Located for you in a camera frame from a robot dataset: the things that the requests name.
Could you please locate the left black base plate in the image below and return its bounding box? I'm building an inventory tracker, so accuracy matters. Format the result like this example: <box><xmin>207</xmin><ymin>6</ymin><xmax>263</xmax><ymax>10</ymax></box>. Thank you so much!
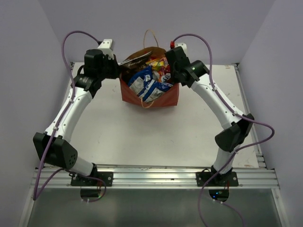
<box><xmin>69</xmin><ymin>171</ymin><xmax>114</xmax><ymax>187</ymax></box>

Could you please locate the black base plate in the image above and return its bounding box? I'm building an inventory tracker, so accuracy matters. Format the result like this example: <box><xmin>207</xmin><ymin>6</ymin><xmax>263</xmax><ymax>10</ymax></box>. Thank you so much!
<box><xmin>196</xmin><ymin>169</ymin><xmax>239</xmax><ymax>187</ymax></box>
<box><xmin>69</xmin><ymin>171</ymin><xmax>114</xmax><ymax>187</ymax></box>

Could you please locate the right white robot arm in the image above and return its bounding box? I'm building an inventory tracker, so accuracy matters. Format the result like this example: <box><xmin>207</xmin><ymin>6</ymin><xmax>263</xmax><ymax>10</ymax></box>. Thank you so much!
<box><xmin>165</xmin><ymin>46</ymin><xmax>254</xmax><ymax>186</ymax></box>

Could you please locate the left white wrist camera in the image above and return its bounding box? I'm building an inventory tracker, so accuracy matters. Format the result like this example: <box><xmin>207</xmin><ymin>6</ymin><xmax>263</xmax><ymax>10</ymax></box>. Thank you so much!
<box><xmin>98</xmin><ymin>39</ymin><xmax>114</xmax><ymax>56</ymax></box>

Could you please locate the aluminium front rail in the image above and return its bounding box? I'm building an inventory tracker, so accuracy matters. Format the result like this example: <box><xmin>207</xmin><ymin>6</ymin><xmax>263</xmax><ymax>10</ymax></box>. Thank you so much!
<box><xmin>30</xmin><ymin>165</ymin><xmax>279</xmax><ymax>190</ymax></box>

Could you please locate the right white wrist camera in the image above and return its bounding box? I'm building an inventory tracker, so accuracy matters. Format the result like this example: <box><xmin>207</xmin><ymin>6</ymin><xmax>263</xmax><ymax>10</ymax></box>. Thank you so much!
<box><xmin>170</xmin><ymin>41</ymin><xmax>187</xmax><ymax>55</ymax></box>

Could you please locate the blue white snack bag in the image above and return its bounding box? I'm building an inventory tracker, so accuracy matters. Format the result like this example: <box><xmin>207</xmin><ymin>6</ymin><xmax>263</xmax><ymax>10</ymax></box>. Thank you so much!
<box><xmin>128</xmin><ymin>66</ymin><xmax>173</xmax><ymax>103</ymax></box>

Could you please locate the red paper bag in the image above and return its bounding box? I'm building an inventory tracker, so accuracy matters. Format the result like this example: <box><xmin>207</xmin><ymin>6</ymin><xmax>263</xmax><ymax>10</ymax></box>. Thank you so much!
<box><xmin>119</xmin><ymin>29</ymin><xmax>180</xmax><ymax>109</ymax></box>

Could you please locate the orange Fox's candy bag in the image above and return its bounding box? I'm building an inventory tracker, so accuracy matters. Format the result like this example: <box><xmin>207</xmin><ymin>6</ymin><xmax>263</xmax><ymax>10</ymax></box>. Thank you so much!
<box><xmin>145</xmin><ymin>57</ymin><xmax>171</xmax><ymax>83</ymax></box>

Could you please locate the brown kettle chips bag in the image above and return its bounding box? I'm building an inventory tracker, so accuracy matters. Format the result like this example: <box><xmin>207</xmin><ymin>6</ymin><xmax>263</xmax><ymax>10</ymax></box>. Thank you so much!
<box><xmin>119</xmin><ymin>49</ymin><xmax>152</xmax><ymax>73</ymax></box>

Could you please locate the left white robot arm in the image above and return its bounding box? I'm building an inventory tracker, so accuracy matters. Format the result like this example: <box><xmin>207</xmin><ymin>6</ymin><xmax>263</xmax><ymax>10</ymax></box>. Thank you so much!
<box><xmin>33</xmin><ymin>47</ymin><xmax>120</xmax><ymax>186</ymax></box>

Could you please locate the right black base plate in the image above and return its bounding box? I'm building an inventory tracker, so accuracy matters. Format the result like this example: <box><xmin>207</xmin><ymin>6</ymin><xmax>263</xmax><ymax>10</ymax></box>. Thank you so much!
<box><xmin>196</xmin><ymin>169</ymin><xmax>239</xmax><ymax>187</ymax></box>

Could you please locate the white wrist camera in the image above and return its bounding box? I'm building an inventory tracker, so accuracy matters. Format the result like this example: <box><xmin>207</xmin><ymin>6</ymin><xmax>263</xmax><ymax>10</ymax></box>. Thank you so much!
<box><xmin>98</xmin><ymin>39</ymin><xmax>114</xmax><ymax>56</ymax></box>
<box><xmin>170</xmin><ymin>41</ymin><xmax>187</xmax><ymax>55</ymax></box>

